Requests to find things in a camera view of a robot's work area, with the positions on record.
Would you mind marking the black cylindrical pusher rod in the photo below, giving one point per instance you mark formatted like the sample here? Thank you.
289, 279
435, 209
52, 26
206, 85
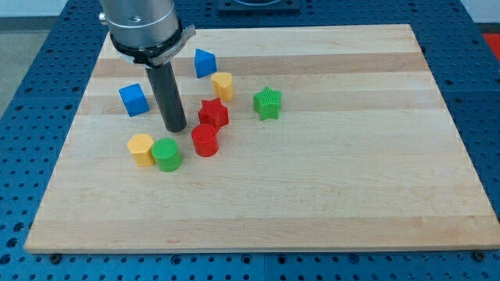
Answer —
164, 87

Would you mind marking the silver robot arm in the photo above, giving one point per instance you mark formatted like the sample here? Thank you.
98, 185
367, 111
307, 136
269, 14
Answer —
151, 34

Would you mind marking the blue cube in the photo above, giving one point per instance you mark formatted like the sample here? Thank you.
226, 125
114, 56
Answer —
134, 100

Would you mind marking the yellow heart block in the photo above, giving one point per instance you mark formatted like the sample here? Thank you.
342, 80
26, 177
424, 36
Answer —
222, 84

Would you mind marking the blue triangular prism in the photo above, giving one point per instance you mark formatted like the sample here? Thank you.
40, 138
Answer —
205, 63

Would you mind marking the red star block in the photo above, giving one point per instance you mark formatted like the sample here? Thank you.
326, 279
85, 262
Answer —
214, 113

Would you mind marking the yellow hexagon block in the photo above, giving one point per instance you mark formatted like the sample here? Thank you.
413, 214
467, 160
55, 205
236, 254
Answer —
140, 147

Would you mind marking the red cylinder block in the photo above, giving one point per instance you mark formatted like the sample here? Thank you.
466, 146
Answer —
205, 141

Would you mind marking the green cylinder block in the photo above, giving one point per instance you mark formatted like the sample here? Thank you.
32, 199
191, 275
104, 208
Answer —
167, 155

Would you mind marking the green star block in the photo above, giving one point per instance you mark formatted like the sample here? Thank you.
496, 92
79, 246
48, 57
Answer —
267, 103

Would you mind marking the wooden board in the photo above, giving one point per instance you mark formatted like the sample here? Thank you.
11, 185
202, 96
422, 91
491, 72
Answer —
364, 156

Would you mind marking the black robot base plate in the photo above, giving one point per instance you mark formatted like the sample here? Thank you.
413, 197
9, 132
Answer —
258, 5

